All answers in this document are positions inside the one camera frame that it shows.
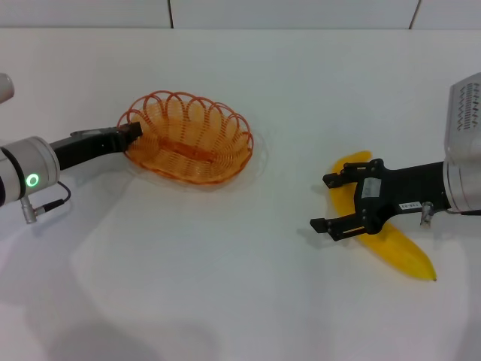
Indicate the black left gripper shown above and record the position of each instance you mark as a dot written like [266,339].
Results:
[86,146]

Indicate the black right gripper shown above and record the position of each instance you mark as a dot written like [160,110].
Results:
[413,186]

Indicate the yellow banana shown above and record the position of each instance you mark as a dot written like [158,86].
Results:
[402,252]

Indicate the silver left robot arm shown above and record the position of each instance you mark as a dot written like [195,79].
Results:
[26,169]

